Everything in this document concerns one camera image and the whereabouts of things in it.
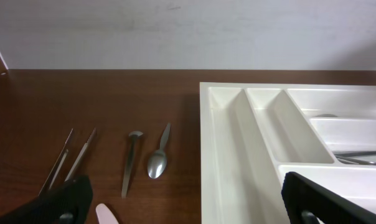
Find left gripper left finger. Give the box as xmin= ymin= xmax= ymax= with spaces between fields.
xmin=0 ymin=175 xmax=93 ymax=224

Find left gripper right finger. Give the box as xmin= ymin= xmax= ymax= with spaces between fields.
xmin=281 ymin=172 xmax=376 ymax=224

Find pink plastic knife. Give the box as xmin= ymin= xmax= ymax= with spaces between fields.
xmin=95 ymin=203 xmax=119 ymax=224

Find metal fork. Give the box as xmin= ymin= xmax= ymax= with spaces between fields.
xmin=334 ymin=151 xmax=376 ymax=157
xmin=336 ymin=156 xmax=376 ymax=166

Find white plastic cutlery tray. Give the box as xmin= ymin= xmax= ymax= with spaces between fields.
xmin=200 ymin=83 xmax=376 ymax=223

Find large metal spoon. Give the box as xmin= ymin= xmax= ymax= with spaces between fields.
xmin=314 ymin=113 xmax=338 ymax=118

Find small teaspoon bowl down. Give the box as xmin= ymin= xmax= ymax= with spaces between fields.
xmin=148 ymin=123 xmax=171 ymax=179

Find long metal tongs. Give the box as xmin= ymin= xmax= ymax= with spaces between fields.
xmin=38 ymin=128 xmax=97 ymax=197

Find small teaspoon bowl up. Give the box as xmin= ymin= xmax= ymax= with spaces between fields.
xmin=121 ymin=131 xmax=143 ymax=198

